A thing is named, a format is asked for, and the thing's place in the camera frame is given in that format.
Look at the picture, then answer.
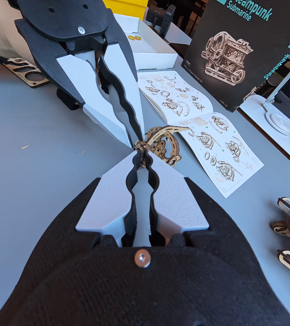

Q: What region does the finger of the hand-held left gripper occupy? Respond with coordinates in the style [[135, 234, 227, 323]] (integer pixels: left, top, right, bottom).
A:
[[97, 43, 146, 142], [57, 54, 133, 149]]

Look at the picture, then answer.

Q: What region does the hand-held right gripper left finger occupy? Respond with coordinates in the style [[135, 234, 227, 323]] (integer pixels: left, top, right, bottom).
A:
[[75, 150, 138, 247]]

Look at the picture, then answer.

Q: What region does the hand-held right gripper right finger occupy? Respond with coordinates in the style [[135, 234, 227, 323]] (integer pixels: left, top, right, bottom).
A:
[[146, 151, 210, 246]]

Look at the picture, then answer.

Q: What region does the small wooden model assembly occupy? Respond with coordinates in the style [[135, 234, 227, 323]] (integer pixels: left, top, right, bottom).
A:
[[135, 125, 192, 167]]

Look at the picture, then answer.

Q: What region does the pale wooden ring part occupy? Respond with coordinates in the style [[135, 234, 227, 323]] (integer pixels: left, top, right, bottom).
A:
[[134, 141, 148, 167]]

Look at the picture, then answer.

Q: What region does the person's left forearm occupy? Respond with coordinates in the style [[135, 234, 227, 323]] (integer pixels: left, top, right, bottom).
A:
[[0, 0, 36, 64]]

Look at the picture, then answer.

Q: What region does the wooden parts sheet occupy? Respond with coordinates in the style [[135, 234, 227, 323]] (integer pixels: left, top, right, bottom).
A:
[[4, 57, 50, 89]]

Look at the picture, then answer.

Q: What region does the black model kit box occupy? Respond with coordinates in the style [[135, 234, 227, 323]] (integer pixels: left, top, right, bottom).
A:
[[183, 0, 290, 112]]

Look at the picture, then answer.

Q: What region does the white cardboard tray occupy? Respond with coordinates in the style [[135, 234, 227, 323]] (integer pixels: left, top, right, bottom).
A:
[[113, 13, 178, 70]]

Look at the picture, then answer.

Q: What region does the yellow plastic bin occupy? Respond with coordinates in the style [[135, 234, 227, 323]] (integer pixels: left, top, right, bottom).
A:
[[102, 0, 149, 20]]

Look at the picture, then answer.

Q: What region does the black electronic device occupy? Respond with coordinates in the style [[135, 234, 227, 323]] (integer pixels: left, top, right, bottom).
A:
[[146, 4, 176, 39]]

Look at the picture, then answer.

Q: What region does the open instruction booklet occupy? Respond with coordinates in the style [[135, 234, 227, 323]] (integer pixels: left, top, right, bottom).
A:
[[137, 71, 264, 198]]

